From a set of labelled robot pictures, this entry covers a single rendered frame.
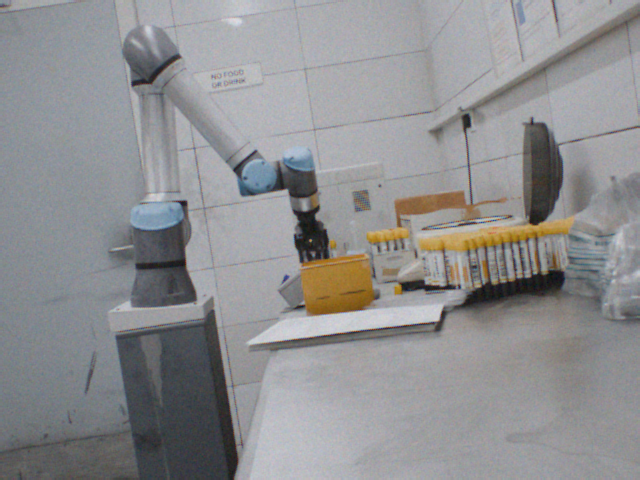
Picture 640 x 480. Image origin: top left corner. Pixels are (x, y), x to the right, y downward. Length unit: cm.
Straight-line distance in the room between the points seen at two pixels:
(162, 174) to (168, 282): 29
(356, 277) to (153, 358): 56
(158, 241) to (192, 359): 27
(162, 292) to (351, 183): 72
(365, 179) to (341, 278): 86
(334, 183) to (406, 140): 137
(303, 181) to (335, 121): 166
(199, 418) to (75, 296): 194
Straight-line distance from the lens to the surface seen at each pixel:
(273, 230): 376
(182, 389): 197
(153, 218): 198
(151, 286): 198
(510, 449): 73
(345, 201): 244
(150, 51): 203
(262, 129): 377
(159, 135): 213
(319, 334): 134
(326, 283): 162
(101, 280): 381
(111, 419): 390
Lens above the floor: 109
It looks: 3 degrees down
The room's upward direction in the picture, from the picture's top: 9 degrees counter-clockwise
